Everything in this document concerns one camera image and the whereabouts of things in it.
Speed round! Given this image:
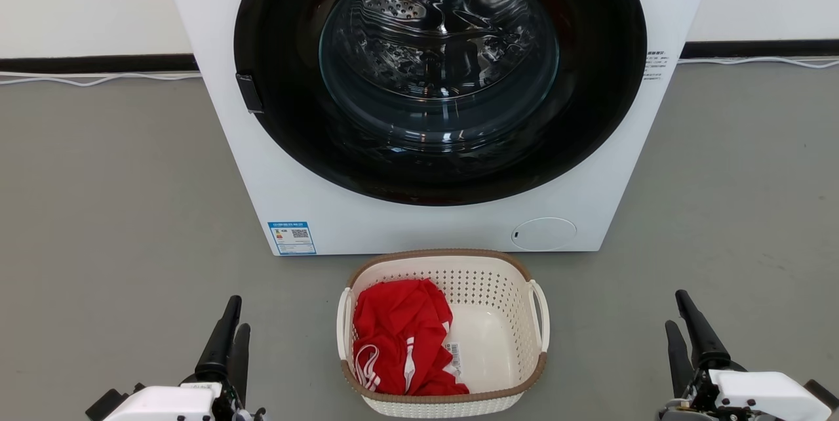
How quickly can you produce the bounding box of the small printed text label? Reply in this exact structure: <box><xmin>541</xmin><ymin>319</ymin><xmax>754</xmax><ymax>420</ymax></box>
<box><xmin>644</xmin><ymin>50</ymin><xmax>669</xmax><ymax>83</ymax></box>

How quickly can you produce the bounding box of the red garment with white stripes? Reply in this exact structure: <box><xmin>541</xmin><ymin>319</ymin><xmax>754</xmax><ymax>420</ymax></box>
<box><xmin>353</xmin><ymin>279</ymin><xmax>470</xmax><ymax>397</ymax></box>

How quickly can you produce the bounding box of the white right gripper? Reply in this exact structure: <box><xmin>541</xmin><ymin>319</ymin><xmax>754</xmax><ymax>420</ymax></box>
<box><xmin>665</xmin><ymin>290</ymin><xmax>832</xmax><ymax>421</ymax></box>

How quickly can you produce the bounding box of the black round glass washer door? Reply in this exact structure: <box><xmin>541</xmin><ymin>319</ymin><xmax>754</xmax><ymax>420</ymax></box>
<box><xmin>233</xmin><ymin>0</ymin><xmax>648</xmax><ymax>207</ymax></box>

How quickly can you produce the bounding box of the round white filter cover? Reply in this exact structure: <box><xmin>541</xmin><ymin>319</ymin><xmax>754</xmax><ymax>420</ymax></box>
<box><xmin>511</xmin><ymin>217</ymin><xmax>577</xmax><ymax>252</ymax></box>

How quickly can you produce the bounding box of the cream perforated plastic laundry basket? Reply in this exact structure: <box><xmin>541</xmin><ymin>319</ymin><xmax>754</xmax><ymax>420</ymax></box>
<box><xmin>336</xmin><ymin>249</ymin><xmax>550</xmax><ymax>418</ymax></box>

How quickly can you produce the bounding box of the white floor cable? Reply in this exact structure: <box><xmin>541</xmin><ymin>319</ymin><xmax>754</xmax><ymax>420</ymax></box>
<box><xmin>677</xmin><ymin>56</ymin><xmax>839</xmax><ymax>70</ymax></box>
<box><xmin>0</xmin><ymin>71</ymin><xmax>203</xmax><ymax>87</ymax></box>

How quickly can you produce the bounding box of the white front-load washing machine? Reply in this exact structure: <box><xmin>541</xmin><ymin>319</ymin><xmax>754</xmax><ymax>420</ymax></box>
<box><xmin>157</xmin><ymin>0</ymin><xmax>720</xmax><ymax>256</ymax></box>

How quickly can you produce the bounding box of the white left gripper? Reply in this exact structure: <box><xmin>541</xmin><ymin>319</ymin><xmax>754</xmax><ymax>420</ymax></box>
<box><xmin>121</xmin><ymin>295</ymin><xmax>251</xmax><ymax>421</ymax></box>

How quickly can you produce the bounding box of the blue energy label sticker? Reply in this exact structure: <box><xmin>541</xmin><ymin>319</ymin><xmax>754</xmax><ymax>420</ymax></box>
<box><xmin>267</xmin><ymin>221</ymin><xmax>317</xmax><ymax>256</ymax></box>

